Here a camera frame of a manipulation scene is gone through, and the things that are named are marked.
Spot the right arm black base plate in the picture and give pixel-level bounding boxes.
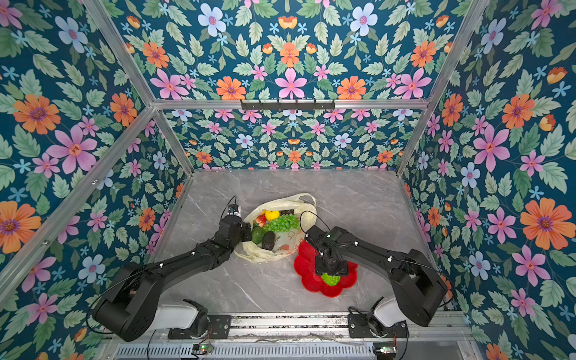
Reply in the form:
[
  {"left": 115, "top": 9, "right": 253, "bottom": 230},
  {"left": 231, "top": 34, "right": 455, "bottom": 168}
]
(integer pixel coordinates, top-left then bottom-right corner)
[{"left": 347, "top": 313, "right": 410, "bottom": 340}]

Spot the dark rough avocado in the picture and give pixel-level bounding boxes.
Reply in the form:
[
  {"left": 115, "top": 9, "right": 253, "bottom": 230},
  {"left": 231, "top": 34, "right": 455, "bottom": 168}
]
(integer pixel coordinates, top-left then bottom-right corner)
[{"left": 261, "top": 231, "right": 276, "bottom": 251}]

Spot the black hook rail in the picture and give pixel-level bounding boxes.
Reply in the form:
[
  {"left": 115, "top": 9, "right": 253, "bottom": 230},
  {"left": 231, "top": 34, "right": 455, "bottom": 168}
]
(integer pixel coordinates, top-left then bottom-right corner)
[{"left": 240, "top": 100, "right": 336, "bottom": 111}]

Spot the dark green avocado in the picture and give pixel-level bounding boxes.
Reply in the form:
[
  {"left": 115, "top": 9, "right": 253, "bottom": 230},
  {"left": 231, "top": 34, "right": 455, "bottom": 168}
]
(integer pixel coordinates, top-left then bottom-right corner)
[{"left": 251, "top": 227, "right": 266, "bottom": 245}]

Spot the light green custard apple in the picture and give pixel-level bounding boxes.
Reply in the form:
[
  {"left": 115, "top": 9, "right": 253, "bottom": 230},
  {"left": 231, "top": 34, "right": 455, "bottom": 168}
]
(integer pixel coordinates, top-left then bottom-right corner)
[{"left": 321, "top": 273, "right": 341, "bottom": 287}]

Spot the aluminium frame rail base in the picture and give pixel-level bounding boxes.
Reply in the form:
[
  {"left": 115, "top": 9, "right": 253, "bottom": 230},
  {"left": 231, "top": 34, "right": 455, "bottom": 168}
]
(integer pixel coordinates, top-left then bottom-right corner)
[{"left": 96, "top": 311, "right": 483, "bottom": 359}]

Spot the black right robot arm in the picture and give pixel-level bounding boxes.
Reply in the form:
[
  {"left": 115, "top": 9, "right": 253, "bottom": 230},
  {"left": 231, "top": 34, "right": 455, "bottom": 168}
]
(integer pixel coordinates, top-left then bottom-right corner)
[{"left": 304, "top": 226, "right": 448, "bottom": 327}]

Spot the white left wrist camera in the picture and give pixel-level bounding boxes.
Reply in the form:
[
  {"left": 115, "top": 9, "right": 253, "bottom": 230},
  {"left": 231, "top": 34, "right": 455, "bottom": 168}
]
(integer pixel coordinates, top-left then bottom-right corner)
[{"left": 227, "top": 203, "right": 242, "bottom": 217}]

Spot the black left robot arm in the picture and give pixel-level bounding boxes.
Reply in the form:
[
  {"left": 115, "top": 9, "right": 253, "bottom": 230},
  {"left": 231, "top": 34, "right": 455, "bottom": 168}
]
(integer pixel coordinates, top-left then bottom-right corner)
[{"left": 91, "top": 214, "right": 252, "bottom": 342}]

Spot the yellow bumpy fruit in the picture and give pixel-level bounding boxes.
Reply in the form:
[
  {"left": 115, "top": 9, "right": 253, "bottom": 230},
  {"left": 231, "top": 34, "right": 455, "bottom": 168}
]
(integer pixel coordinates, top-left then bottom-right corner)
[{"left": 264, "top": 211, "right": 281, "bottom": 221}]

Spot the green grape bunch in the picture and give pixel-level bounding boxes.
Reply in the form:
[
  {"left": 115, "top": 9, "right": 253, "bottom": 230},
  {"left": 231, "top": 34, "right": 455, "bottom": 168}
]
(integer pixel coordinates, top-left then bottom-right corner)
[{"left": 264, "top": 214, "right": 300, "bottom": 233}]

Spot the red flower-shaped plastic plate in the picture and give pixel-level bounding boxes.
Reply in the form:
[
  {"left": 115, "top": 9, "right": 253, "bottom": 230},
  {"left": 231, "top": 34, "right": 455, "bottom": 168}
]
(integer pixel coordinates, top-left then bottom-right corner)
[{"left": 294, "top": 241, "right": 358, "bottom": 298}]

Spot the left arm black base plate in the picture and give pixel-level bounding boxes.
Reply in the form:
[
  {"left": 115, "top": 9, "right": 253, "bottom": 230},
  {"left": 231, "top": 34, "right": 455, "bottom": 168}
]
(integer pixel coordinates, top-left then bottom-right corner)
[{"left": 168, "top": 314, "right": 232, "bottom": 340}]

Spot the dark brown fruit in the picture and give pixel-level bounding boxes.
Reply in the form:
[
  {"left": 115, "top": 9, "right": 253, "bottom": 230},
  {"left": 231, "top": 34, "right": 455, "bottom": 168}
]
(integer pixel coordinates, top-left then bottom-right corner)
[{"left": 280, "top": 209, "right": 295, "bottom": 216}]

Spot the red fruit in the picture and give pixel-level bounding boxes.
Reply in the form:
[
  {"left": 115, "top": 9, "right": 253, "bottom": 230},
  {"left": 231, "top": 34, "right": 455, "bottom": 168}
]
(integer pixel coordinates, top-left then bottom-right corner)
[{"left": 254, "top": 214, "right": 267, "bottom": 228}]

